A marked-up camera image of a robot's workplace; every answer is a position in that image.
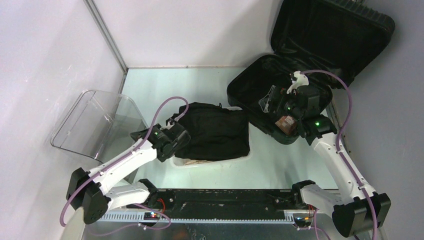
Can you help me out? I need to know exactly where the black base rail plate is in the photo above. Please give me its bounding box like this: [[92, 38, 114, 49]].
[[142, 188, 314, 221]]

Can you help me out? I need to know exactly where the black ribbed hard-shell suitcase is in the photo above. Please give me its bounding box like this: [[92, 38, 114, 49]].
[[226, 0, 396, 145]]

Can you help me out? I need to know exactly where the clear acrylic bin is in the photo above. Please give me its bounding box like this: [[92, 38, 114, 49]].
[[50, 89, 147, 163]]

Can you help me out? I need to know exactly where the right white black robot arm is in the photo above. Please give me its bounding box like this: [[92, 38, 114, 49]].
[[258, 85, 391, 238]]

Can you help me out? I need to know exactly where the beige cloth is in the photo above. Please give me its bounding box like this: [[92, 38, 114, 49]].
[[183, 159, 213, 166]]

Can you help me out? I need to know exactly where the aluminium frame rail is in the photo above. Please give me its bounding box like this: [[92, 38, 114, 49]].
[[86, 188, 365, 226]]

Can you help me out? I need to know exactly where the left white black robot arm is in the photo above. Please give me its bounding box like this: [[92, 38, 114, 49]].
[[66, 122, 191, 225]]

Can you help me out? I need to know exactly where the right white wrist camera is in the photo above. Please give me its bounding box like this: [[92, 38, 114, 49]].
[[286, 71, 310, 94]]

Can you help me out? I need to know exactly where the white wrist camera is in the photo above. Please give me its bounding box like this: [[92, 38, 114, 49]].
[[286, 71, 310, 94], [165, 118, 176, 129]]

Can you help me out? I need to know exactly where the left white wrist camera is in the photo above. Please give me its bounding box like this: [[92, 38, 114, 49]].
[[165, 118, 176, 129]]

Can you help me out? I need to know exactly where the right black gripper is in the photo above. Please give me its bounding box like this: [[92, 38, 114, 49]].
[[259, 85, 304, 122]]

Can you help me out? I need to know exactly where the white perforated plastic basket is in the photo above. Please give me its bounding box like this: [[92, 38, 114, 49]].
[[170, 105, 253, 169]]

